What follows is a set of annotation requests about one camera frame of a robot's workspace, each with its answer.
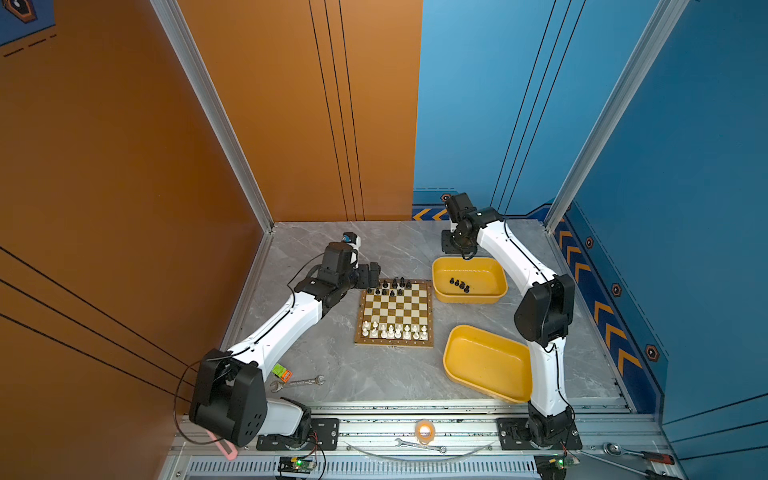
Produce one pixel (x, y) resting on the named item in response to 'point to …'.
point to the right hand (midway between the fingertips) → (447, 248)
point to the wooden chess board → (396, 313)
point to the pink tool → (230, 448)
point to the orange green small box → (283, 373)
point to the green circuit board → (295, 465)
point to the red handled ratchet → (616, 449)
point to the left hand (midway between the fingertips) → (369, 264)
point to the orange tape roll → (425, 431)
